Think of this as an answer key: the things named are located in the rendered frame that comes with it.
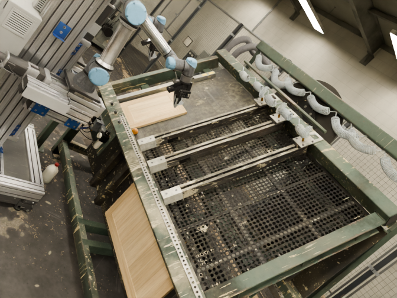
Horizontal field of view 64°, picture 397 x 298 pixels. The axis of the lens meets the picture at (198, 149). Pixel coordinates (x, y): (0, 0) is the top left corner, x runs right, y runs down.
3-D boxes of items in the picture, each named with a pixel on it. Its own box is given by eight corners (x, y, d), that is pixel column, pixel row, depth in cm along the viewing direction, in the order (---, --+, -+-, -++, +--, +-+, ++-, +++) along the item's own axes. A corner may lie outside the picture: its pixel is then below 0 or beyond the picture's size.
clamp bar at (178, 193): (160, 196, 206) (155, 171, 189) (311, 141, 237) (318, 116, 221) (165, 207, 199) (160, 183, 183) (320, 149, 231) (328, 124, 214)
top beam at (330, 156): (215, 59, 331) (215, 50, 324) (224, 57, 334) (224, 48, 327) (383, 227, 184) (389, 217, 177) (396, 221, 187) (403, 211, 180)
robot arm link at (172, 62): (163, 64, 209) (178, 67, 213) (166, 70, 200) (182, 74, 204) (166, 52, 205) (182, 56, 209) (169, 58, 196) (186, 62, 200)
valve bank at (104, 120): (72, 113, 276) (89, 93, 270) (87, 120, 286) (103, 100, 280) (82, 149, 243) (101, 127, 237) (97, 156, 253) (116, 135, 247)
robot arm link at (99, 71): (102, 81, 204) (147, 6, 187) (103, 91, 192) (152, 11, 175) (84, 73, 198) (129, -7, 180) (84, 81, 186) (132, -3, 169)
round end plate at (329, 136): (240, 123, 318) (300, 62, 299) (243, 125, 322) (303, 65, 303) (287, 178, 265) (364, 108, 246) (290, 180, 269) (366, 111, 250)
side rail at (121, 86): (112, 91, 306) (110, 81, 299) (215, 64, 335) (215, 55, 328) (114, 94, 302) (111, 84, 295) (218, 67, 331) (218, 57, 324)
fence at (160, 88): (117, 100, 286) (116, 96, 283) (213, 74, 311) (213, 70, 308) (119, 103, 282) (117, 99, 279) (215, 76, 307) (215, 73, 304)
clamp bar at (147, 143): (137, 145, 242) (132, 120, 225) (272, 103, 273) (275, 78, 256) (141, 154, 235) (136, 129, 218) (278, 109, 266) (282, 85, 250)
